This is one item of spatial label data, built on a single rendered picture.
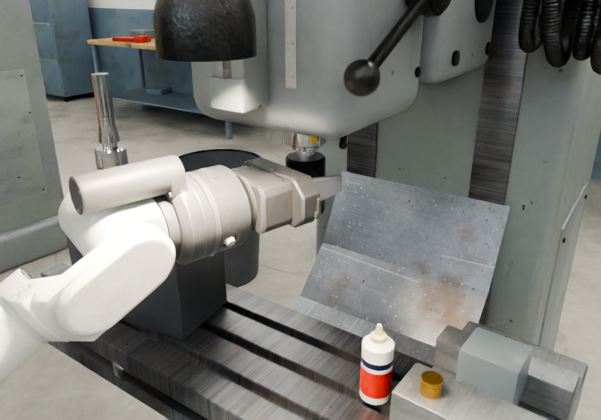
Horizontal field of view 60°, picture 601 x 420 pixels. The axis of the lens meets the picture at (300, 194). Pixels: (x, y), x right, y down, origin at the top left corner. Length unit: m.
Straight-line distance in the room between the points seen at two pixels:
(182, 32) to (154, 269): 0.21
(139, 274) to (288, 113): 0.20
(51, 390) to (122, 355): 1.53
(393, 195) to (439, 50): 0.41
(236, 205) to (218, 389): 0.31
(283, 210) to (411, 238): 0.45
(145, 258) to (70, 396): 1.86
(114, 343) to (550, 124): 0.73
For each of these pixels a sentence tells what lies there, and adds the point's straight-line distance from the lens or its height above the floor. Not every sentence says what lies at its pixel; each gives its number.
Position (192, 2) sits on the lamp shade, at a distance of 0.37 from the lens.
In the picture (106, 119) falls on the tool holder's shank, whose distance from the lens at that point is 0.84.
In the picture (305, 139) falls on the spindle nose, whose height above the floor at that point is 1.29.
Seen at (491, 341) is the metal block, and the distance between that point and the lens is 0.61.
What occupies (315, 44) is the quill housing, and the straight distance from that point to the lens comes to 0.47.
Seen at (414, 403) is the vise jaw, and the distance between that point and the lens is 0.57.
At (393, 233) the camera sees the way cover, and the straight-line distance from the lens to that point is 0.98.
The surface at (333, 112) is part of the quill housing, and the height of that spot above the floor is 1.34.
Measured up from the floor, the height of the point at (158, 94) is 0.24.
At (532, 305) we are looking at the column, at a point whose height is 0.94.
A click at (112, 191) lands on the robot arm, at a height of 1.29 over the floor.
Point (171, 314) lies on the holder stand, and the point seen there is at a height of 0.99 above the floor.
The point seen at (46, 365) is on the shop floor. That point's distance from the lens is 2.50.
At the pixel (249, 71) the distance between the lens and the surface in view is 0.48.
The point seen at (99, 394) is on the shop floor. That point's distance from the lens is 2.28.
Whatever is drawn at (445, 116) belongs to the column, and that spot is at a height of 1.24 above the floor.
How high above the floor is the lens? 1.45
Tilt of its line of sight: 21 degrees down
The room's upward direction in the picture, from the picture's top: straight up
